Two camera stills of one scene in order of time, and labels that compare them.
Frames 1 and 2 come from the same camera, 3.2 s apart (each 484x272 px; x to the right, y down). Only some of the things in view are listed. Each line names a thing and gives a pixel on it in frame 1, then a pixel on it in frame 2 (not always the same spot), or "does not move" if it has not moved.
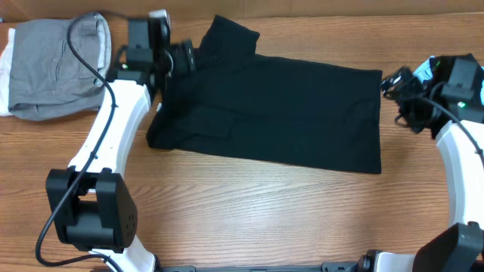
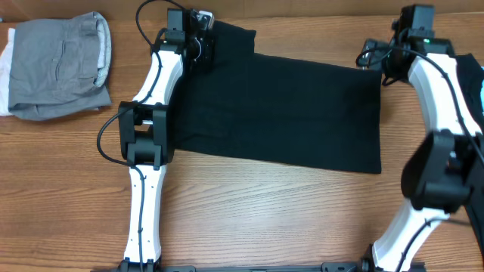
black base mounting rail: (355, 266) does not move
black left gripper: (183, 54) to (208, 56)
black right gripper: (409, 81) to (377, 49)
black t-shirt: (243, 103) does not move
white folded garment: (5, 70) does not move
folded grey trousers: (48, 78) does not move
